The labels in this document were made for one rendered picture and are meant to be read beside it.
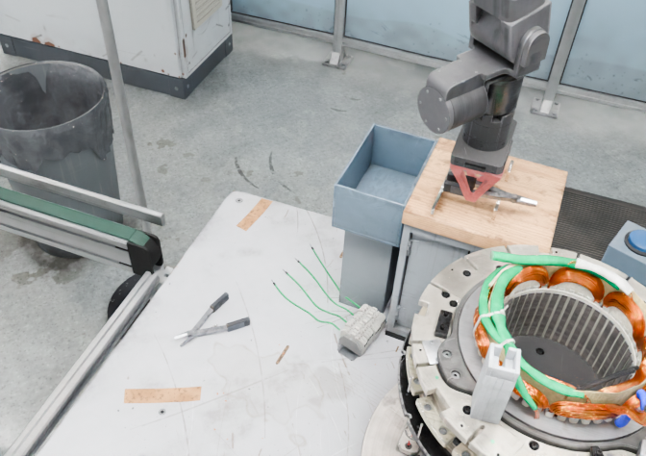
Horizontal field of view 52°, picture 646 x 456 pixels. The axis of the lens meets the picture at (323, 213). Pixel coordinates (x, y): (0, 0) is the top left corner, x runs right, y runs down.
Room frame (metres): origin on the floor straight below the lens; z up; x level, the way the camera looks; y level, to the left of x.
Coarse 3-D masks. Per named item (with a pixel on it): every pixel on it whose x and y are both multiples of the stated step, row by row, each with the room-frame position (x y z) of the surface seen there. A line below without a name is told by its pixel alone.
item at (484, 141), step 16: (512, 112) 0.68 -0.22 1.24; (464, 128) 0.70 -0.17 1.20; (480, 128) 0.67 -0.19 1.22; (496, 128) 0.67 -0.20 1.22; (512, 128) 0.72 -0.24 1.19; (464, 144) 0.68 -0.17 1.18; (480, 144) 0.67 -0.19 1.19; (496, 144) 0.67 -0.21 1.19; (464, 160) 0.66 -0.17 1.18; (480, 160) 0.65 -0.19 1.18; (496, 160) 0.66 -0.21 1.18
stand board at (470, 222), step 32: (448, 160) 0.80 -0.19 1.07; (512, 160) 0.81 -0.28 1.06; (416, 192) 0.72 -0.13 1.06; (448, 192) 0.73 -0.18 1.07; (512, 192) 0.73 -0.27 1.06; (544, 192) 0.74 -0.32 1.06; (416, 224) 0.67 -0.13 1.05; (448, 224) 0.66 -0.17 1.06; (480, 224) 0.66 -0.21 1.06; (512, 224) 0.67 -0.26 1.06; (544, 224) 0.67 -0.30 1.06
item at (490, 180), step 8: (456, 168) 0.67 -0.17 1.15; (464, 168) 0.67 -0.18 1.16; (472, 168) 0.67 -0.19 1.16; (480, 168) 0.66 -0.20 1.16; (456, 176) 0.68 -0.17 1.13; (464, 176) 0.69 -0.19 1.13; (488, 176) 0.66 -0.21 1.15; (496, 176) 0.66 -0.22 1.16; (464, 184) 0.68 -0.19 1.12; (488, 184) 0.67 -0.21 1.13; (464, 192) 0.69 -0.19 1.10; (472, 192) 0.69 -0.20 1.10; (480, 192) 0.68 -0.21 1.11; (472, 200) 0.69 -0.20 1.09
